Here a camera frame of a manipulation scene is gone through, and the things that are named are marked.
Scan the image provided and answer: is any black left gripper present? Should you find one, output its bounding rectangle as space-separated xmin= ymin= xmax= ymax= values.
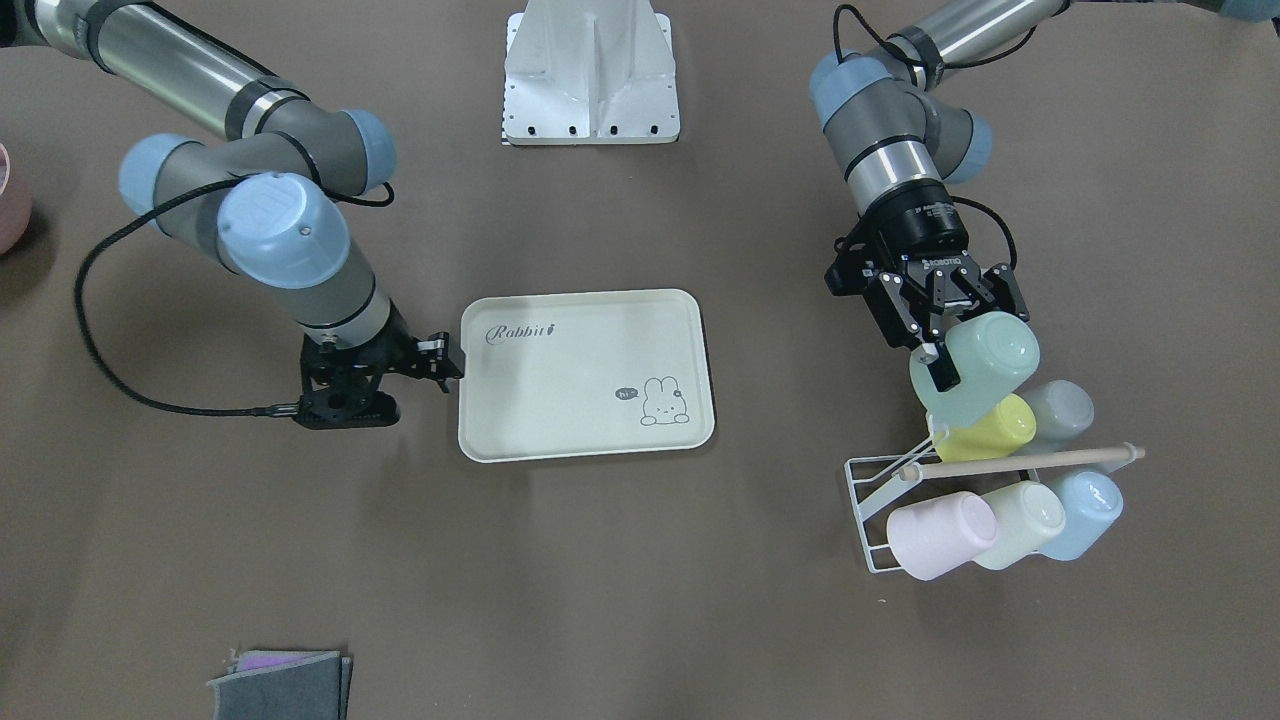
xmin=826 ymin=179 xmax=1029 ymax=392

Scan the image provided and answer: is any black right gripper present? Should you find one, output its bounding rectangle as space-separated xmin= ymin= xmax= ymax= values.
xmin=293 ymin=310 xmax=465 ymax=430

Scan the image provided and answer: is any mint green cup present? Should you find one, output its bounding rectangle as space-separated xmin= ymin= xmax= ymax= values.
xmin=908 ymin=311 xmax=1041 ymax=427

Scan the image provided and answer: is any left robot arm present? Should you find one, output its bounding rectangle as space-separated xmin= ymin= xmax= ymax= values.
xmin=810 ymin=1 xmax=1069 ymax=395

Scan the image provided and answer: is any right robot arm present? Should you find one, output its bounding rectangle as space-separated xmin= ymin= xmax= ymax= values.
xmin=3 ymin=1 xmax=465 ymax=430

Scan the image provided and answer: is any cream rabbit tray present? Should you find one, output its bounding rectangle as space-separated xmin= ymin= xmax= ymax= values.
xmin=458 ymin=290 xmax=716 ymax=462

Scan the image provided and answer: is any yellow cup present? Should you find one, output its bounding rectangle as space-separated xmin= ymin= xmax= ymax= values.
xmin=925 ymin=395 xmax=1037 ymax=462

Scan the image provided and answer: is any grey cup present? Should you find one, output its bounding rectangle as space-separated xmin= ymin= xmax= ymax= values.
xmin=1015 ymin=379 xmax=1094 ymax=455

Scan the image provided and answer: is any cream white cup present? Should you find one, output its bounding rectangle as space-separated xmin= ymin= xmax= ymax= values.
xmin=974 ymin=480 xmax=1066 ymax=570

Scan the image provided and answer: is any pink cup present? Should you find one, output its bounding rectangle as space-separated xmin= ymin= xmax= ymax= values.
xmin=886 ymin=491 xmax=998 ymax=582

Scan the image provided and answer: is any light blue cup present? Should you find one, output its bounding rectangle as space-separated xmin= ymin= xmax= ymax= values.
xmin=1038 ymin=470 xmax=1124 ymax=562

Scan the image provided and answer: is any pink bowl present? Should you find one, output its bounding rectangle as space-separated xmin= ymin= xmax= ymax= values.
xmin=1 ymin=143 xmax=33 ymax=255

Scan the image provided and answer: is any white wire cup rack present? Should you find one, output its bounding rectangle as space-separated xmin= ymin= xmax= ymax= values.
xmin=844 ymin=437 xmax=1147 ymax=577

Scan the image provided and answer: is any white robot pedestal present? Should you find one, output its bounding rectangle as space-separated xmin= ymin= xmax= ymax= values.
xmin=500 ymin=1 xmax=681 ymax=146

